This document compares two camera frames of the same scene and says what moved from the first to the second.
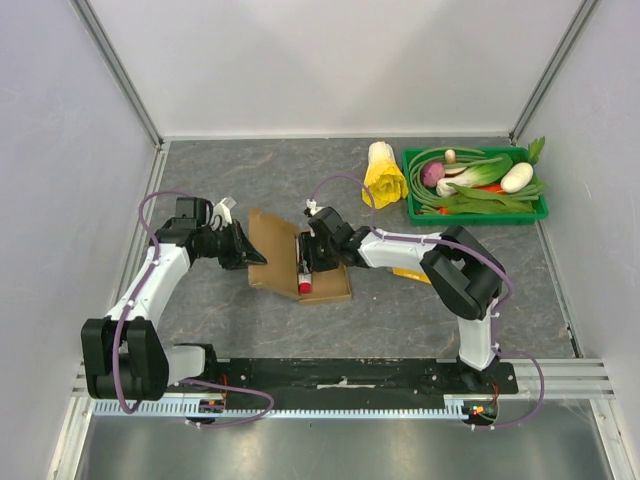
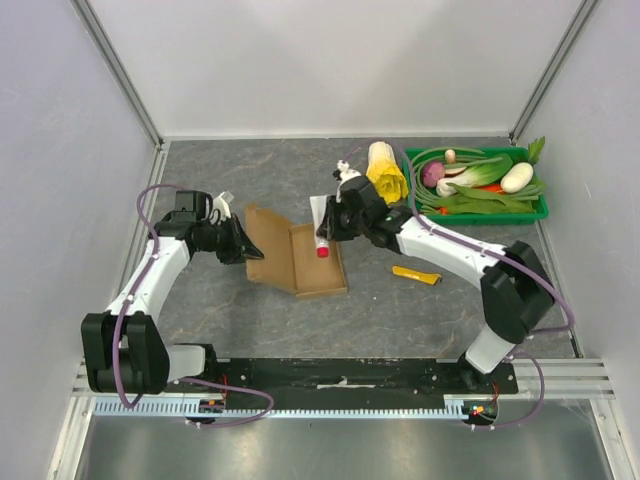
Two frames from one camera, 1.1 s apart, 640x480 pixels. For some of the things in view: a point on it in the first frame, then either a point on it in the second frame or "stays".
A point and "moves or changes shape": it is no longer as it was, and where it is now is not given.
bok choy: (477, 175) stays
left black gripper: (242, 251) stays
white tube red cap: (304, 278) moves or changes shape
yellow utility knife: (412, 274) stays
